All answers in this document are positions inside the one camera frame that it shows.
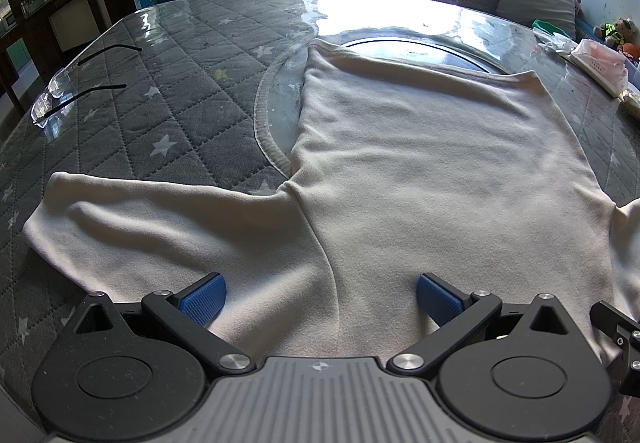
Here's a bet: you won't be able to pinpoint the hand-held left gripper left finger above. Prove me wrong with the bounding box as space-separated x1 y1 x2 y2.
62 272 254 378

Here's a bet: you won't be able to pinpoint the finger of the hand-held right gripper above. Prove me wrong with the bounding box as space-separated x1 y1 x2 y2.
589 300 640 395

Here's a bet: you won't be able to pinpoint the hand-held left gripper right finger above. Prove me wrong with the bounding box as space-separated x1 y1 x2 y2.
387 272 582 374

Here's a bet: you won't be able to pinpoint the cream long-sleeved shirt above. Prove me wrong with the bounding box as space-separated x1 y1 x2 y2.
22 38 640 366

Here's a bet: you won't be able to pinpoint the clear rimless eyeglasses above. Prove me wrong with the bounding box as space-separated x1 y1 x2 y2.
30 44 142 128

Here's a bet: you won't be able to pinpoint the pink tissue pack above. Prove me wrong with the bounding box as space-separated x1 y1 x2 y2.
569 38 631 98

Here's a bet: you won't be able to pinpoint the clear plastic bag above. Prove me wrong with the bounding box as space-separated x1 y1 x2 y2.
536 29 582 57

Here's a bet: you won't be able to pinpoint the brown teddy bear toy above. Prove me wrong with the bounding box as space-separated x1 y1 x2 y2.
594 17 640 55

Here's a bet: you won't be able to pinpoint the dark wooden cabinet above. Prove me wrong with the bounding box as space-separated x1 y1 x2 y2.
0 0 128 111

